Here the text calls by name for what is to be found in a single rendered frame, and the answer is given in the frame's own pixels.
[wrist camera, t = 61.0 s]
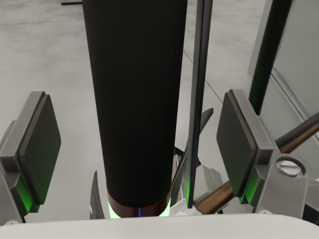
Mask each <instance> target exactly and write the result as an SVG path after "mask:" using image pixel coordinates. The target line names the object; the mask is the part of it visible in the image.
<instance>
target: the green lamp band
mask: <svg viewBox="0 0 319 239"><path fill-rule="evenodd" d="M169 206H170V202H169V204H168V206H167V208H166V210H165V211H164V212H163V213H162V214H161V215H160V216H168V215H169ZM109 210H110V216H111V219H115V218H120V217H118V216H117V215H116V214H115V213H114V212H113V210H112V209H111V207H110V205H109Z"/></svg>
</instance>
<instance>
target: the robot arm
mask: <svg viewBox="0 0 319 239"><path fill-rule="evenodd" d="M216 140H217V144H218V147H219V150H220V153H221V156H222V159H223V162H224V165H225V169H226V172H227V175H228V178H229V181H230V185H231V187H232V190H233V194H234V196H235V197H238V198H239V201H240V204H249V205H251V206H252V207H253V210H252V213H234V214H208V215H181V216H157V217H136V218H115V219H95V220H74V221H48V222H34V223H26V220H25V218H24V217H25V216H26V215H27V214H29V213H38V210H39V207H40V205H43V204H44V203H45V200H46V197H47V192H48V189H49V186H50V182H51V179H52V175H53V171H54V168H55V165H56V161H57V157H58V153H59V150H60V147H61V136H60V132H59V128H58V124H57V121H56V116H55V112H54V108H53V104H52V101H51V97H50V95H49V94H46V93H45V91H31V92H30V93H29V95H28V97H27V99H26V101H25V103H24V105H23V107H22V109H21V111H20V113H19V115H18V117H17V119H16V120H13V121H12V122H11V123H10V124H9V126H8V128H7V130H6V132H5V134H4V136H3V138H2V140H1V142H0V239H319V181H317V180H315V179H313V178H311V177H310V169H309V167H308V165H307V164H306V163H305V162H304V161H303V160H302V159H300V158H299V157H297V156H294V155H290V154H281V152H280V150H279V149H278V147H277V145H276V143H275V141H274V139H273V138H272V136H271V134H270V132H269V130H268V128H267V127H266V125H265V123H264V121H263V119H262V118H261V116H257V115H256V113H255V111H254V109H253V107H252V106H251V104H250V102H249V100H248V98H247V96H246V94H245V92H244V90H243V89H230V90H229V92H226V93H225V96H224V101H223V105H222V110H221V115H220V119H219V124H218V128H217V133H216Z"/></svg>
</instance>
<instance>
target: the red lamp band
mask: <svg viewBox="0 0 319 239"><path fill-rule="evenodd" d="M171 186H172V183H171ZM106 189H107V186H106ZM107 196H108V202H109V205H110V207H111V208H112V210H113V211H114V212H115V213H116V214H117V215H118V216H120V217H121V218H136V217H157V216H159V215H160V214H161V213H163V212H164V211H165V209H166V208H167V206H168V204H169V201H170V196H171V187H170V190H169V192H168V193H167V195H166V196H165V197H164V198H163V199H162V200H161V201H159V202H158V203H156V204H154V205H151V206H148V207H142V208H134V207H128V206H125V205H123V204H120V203H119V202H117V201H116V200H115V199H114V198H112V196H111V195H110V193H109V191H108V189H107Z"/></svg>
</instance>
